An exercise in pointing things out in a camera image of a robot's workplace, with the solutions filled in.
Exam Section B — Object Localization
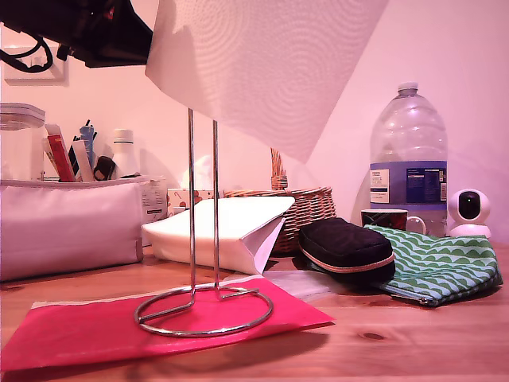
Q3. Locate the white paper towel roll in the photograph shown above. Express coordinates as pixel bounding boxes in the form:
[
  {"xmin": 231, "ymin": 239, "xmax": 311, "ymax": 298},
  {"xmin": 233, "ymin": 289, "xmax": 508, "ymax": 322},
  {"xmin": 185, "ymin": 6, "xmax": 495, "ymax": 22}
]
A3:
[{"xmin": 144, "ymin": 0, "xmax": 390, "ymax": 165}]

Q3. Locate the metal wire towel stand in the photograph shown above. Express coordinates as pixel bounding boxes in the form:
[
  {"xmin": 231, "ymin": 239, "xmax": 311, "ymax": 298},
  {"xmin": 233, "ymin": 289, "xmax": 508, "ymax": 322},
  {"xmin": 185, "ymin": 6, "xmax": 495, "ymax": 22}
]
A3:
[{"xmin": 134, "ymin": 107, "xmax": 275, "ymax": 338}]

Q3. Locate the white bottle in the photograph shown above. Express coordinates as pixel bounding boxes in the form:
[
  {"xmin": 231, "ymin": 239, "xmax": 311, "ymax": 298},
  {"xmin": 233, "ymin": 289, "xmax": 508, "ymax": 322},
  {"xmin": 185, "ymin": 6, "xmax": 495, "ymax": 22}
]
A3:
[{"xmin": 111, "ymin": 128, "xmax": 139, "ymax": 179}]

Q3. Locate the white tube with black stripe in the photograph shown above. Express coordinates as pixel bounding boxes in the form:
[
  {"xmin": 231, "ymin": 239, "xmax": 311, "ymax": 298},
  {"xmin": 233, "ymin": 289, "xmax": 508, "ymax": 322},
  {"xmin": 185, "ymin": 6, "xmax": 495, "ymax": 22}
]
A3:
[{"xmin": 68, "ymin": 134, "xmax": 96, "ymax": 183}]

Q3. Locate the small black object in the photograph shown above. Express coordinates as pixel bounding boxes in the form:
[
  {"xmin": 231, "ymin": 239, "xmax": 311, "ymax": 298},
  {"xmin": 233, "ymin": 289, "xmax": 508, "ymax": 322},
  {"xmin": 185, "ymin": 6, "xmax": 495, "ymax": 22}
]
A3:
[{"xmin": 93, "ymin": 155, "xmax": 117, "ymax": 181}]

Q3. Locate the red and white carton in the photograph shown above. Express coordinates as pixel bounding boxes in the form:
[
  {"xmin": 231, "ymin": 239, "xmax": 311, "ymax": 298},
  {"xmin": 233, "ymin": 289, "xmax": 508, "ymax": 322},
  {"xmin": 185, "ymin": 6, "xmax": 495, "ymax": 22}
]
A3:
[{"xmin": 42, "ymin": 123, "xmax": 77, "ymax": 183}]

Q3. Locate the clear jar with lid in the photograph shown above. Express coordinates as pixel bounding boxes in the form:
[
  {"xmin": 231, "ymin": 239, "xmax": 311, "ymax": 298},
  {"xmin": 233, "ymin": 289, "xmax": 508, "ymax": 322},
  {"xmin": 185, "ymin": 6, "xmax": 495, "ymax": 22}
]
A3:
[{"xmin": 0, "ymin": 102, "xmax": 47, "ymax": 182}]

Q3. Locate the white carton with label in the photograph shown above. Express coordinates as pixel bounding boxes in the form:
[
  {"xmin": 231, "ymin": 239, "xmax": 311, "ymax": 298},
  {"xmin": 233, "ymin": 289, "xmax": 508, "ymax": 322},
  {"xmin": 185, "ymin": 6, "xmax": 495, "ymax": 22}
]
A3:
[{"xmin": 139, "ymin": 175, "xmax": 169, "ymax": 248}]

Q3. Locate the gingerbread print tissue box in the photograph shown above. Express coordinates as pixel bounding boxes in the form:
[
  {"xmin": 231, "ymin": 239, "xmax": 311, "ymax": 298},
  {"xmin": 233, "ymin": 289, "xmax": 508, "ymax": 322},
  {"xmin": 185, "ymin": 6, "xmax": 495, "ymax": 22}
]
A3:
[{"xmin": 166, "ymin": 154, "xmax": 223, "ymax": 218}]

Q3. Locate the pale padded zip bag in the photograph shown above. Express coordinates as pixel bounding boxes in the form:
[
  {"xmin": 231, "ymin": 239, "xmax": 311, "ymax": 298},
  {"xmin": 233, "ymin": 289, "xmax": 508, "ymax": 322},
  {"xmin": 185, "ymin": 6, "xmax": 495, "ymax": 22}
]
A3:
[{"xmin": 0, "ymin": 174, "xmax": 154, "ymax": 283}]

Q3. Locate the white folded paper bag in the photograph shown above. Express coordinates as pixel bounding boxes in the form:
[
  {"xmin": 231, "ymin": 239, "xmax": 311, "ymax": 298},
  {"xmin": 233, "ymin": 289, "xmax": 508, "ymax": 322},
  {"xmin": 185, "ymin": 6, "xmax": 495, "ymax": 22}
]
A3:
[{"xmin": 141, "ymin": 197, "xmax": 296, "ymax": 276}]

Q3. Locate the red flat envelope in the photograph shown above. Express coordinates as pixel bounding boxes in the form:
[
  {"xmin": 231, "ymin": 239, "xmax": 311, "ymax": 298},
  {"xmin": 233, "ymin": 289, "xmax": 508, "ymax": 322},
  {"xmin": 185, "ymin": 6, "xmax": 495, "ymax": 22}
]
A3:
[{"xmin": 0, "ymin": 277, "xmax": 336, "ymax": 373}]

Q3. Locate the black quilted zip pouch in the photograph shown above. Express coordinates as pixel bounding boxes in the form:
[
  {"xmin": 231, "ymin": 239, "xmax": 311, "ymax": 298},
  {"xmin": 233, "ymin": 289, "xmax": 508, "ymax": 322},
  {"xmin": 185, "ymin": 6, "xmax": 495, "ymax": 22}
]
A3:
[{"xmin": 297, "ymin": 217, "xmax": 398, "ymax": 284}]

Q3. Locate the clear plastic sleeve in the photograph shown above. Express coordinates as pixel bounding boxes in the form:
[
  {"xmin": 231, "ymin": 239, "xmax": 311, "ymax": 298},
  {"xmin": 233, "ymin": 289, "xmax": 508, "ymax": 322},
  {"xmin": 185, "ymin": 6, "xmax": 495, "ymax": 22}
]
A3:
[{"xmin": 262, "ymin": 269, "xmax": 337, "ymax": 300}]

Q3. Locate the large clear water bottle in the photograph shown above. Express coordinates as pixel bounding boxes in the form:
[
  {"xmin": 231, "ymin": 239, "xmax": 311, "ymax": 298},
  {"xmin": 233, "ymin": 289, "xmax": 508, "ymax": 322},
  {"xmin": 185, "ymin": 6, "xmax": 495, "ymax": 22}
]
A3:
[{"xmin": 369, "ymin": 82, "xmax": 449, "ymax": 238}]

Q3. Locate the patterned mug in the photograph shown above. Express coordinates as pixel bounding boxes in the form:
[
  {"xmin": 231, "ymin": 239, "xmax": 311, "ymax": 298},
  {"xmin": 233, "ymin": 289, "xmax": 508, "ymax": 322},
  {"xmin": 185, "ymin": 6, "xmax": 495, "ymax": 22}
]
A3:
[{"xmin": 360, "ymin": 209, "xmax": 429, "ymax": 236}]

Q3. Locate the green wave-pattern pouch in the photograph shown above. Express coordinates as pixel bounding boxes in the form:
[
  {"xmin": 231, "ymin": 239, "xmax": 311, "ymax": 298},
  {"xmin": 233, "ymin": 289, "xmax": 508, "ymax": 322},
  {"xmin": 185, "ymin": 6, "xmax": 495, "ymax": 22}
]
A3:
[{"xmin": 363, "ymin": 224, "xmax": 504, "ymax": 307}]

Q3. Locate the black looping cable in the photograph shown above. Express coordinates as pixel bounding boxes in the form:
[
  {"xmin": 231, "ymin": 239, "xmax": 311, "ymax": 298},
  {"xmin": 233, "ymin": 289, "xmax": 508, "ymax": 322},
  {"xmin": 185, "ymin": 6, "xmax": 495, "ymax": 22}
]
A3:
[{"xmin": 0, "ymin": 33, "xmax": 55, "ymax": 73}]

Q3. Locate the white double light switch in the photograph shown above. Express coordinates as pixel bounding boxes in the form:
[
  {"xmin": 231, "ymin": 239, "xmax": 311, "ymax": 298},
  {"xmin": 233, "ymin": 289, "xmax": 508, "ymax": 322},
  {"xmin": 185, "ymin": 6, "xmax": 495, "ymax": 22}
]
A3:
[{"xmin": 2, "ymin": 45, "xmax": 69, "ymax": 87}]

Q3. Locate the wicker basket with handle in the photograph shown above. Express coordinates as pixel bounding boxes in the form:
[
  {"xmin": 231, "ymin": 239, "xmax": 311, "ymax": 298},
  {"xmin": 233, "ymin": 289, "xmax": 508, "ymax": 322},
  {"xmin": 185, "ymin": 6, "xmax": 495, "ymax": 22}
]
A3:
[{"xmin": 222, "ymin": 147, "xmax": 338, "ymax": 255}]

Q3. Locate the small white round camera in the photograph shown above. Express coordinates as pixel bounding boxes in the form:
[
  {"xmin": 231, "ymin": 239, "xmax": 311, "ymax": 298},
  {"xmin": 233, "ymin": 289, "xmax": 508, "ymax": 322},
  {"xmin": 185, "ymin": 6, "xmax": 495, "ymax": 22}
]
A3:
[{"xmin": 448, "ymin": 189, "xmax": 493, "ymax": 240}]

